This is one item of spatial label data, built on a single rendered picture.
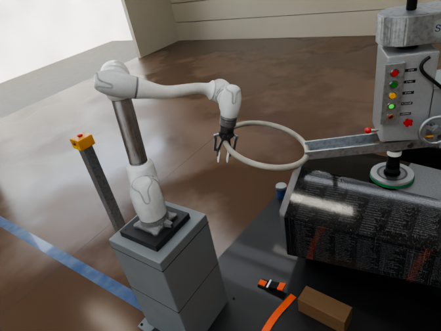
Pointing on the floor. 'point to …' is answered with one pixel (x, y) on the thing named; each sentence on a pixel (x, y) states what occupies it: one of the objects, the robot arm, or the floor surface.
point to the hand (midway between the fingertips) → (223, 156)
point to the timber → (325, 308)
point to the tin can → (281, 190)
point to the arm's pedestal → (175, 277)
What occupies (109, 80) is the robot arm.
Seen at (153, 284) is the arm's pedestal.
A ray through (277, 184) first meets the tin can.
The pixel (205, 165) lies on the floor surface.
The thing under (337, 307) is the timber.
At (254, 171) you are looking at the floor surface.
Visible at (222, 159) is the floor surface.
